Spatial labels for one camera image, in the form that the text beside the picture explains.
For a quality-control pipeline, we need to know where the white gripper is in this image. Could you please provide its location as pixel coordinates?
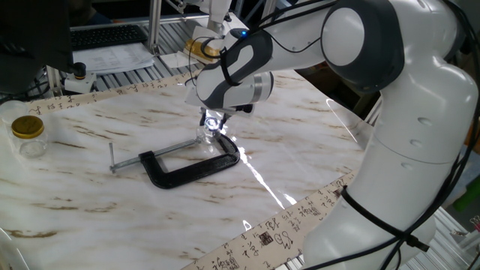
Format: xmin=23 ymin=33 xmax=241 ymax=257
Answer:
xmin=183 ymin=84 xmax=257 ymax=131

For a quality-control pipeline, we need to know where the silver metal jar lid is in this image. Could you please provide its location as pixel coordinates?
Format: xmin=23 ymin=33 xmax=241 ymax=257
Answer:
xmin=202 ymin=116 xmax=222 ymax=132

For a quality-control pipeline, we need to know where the small clear glass jar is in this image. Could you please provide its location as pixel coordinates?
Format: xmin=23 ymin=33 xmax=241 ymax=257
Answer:
xmin=193 ymin=118 xmax=223 ymax=147

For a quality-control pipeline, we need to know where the black C-clamp with steel screw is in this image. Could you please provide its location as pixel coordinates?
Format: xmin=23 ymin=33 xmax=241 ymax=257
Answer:
xmin=108 ymin=130 xmax=242 ymax=190

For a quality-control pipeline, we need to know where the glass jar with gold lid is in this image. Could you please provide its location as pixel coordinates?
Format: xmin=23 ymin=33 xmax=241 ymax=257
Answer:
xmin=10 ymin=114 xmax=50 ymax=159

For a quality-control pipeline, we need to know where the white printed paper stack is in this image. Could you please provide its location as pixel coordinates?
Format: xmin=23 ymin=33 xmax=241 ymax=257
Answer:
xmin=73 ymin=43 xmax=155 ymax=76

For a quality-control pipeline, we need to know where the beige calligraphy print paper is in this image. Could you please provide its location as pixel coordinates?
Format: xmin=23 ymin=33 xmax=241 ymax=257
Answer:
xmin=25 ymin=69 xmax=359 ymax=270

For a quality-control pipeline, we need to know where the black computer keyboard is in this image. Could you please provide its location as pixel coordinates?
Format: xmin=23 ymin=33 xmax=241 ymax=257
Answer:
xmin=70 ymin=24 xmax=149 ymax=52

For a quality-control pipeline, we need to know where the white stand with black knob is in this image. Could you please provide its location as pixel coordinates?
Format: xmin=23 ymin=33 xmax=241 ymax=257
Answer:
xmin=63 ymin=61 xmax=98 ymax=95

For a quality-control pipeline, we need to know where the marble pattern plastic sheet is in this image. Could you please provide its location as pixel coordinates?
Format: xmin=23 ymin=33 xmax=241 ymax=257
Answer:
xmin=0 ymin=65 xmax=376 ymax=270

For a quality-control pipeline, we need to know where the black computer monitor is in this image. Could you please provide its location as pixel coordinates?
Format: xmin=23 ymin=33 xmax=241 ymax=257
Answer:
xmin=0 ymin=0 xmax=76 ymax=95

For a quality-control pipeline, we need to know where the clear plastic container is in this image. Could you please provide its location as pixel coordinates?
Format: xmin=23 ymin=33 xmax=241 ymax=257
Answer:
xmin=0 ymin=100 xmax=30 ymax=127

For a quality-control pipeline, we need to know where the green object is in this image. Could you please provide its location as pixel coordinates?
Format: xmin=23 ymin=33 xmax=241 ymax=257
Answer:
xmin=453 ymin=175 xmax=480 ymax=211

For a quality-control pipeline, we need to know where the aluminium frame post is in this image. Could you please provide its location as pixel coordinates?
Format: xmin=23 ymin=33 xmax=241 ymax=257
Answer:
xmin=145 ymin=0 xmax=164 ymax=56

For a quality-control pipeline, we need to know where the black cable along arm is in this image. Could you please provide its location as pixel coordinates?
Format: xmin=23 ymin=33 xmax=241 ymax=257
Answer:
xmin=185 ymin=0 xmax=480 ymax=270

